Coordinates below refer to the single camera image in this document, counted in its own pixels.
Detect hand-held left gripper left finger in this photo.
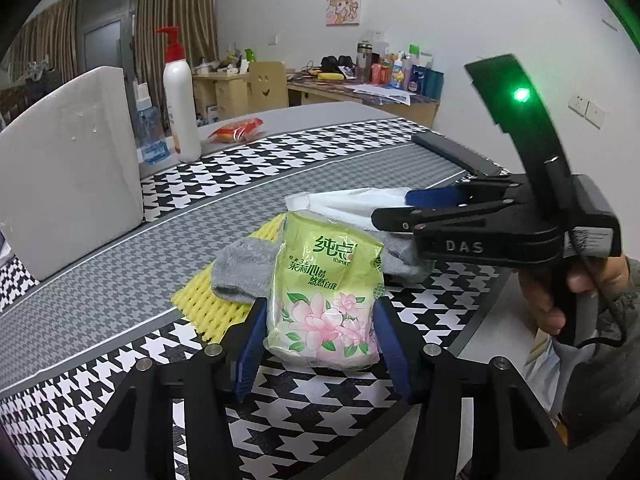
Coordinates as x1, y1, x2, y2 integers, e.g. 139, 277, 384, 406
65, 297, 268, 480

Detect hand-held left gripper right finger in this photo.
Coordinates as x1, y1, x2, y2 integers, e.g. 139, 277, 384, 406
372, 296, 586, 480

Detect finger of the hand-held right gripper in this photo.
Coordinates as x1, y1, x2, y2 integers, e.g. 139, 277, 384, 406
404, 179, 528, 208
371, 195, 523, 235

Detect yellow foam net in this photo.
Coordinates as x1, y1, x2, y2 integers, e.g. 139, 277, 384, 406
171, 214, 282, 347

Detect white plastic bag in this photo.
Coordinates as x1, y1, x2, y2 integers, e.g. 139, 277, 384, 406
285, 186, 417, 235

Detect grey sock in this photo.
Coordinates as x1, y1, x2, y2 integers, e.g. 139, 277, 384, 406
210, 230, 432, 307

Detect green floral tissue pack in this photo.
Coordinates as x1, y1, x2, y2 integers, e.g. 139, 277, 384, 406
263, 211, 386, 370

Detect white foam box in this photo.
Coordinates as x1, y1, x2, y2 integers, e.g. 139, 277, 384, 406
0, 66, 147, 282

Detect person's right forearm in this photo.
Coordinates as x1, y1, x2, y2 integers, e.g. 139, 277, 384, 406
555, 257, 640, 421

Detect person's right hand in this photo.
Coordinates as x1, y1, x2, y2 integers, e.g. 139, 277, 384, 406
518, 255, 634, 337

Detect black phone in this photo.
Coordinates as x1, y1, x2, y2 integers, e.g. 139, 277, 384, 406
411, 132, 512, 179

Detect printed paper sheets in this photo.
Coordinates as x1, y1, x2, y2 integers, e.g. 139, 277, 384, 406
352, 82, 413, 106

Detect cluster of toiletry bottles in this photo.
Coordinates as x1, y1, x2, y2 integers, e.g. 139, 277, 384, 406
356, 42, 445, 98

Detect wooden desk with patterned cover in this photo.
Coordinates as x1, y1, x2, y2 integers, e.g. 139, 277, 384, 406
287, 77, 442, 128

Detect houndstooth table cloth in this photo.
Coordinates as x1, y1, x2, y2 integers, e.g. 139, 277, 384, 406
0, 115, 511, 480

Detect black headphones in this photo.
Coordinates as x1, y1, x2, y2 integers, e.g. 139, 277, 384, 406
320, 55, 356, 73

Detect red snack packet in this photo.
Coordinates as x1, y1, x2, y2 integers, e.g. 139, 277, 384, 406
207, 117, 265, 144

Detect wooden chair with smiley cutout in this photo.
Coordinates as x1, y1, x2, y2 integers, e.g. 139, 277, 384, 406
248, 61, 290, 110

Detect light wooden desk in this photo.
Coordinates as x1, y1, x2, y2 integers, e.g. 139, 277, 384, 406
192, 71, 251, 123

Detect blue spray bottle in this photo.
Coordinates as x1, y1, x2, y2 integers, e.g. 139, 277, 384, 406
133, 85, 168, 165

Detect white pump bottle red top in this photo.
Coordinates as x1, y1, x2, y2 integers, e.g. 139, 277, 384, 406
155, 26, 203, 164

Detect brown curtain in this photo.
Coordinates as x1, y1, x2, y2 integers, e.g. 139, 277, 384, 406
136, 0, 219, 111
7, 0, 78, 86

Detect glass balcony door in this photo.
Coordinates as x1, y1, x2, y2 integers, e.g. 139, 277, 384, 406
75, 0, 141, 91

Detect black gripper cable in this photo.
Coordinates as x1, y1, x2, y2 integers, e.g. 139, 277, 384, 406
574, 232, 629, 349

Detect white wall socket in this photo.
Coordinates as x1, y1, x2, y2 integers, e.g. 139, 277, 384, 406
568, 92, 606, 129

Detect pink cartoon wall poster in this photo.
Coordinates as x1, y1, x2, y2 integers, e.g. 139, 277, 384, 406
325, 0, 362, 26

